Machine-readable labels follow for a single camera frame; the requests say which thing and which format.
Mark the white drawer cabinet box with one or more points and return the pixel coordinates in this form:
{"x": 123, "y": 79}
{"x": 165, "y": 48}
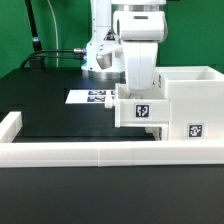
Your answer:
{"x": 196, "y": 96}

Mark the white u-shaped boundary frame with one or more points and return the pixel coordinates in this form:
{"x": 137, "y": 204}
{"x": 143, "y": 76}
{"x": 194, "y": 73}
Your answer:
{"x": 101, "y": 154}

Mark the white front drawer tray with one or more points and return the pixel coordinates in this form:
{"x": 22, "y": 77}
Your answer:
{"x": 159, "y": 133}

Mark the fiducial marker sheet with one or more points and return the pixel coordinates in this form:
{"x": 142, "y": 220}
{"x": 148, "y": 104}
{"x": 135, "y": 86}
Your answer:
{"x": 89, "y": 96}

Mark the white drawer tray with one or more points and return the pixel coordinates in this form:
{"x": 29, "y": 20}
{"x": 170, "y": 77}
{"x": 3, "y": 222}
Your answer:
{"x": 150, "y": 109}
{"x": 159, "y": 133}

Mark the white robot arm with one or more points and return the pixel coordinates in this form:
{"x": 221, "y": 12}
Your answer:
{"x": 125, "y": 39}

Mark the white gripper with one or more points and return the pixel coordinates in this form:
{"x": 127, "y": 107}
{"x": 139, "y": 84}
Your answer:
{"x": 140, "y": 62}

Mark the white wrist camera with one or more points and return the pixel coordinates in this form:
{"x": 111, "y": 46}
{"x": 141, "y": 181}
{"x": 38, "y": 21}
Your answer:
{"x": 104, "y": 54}

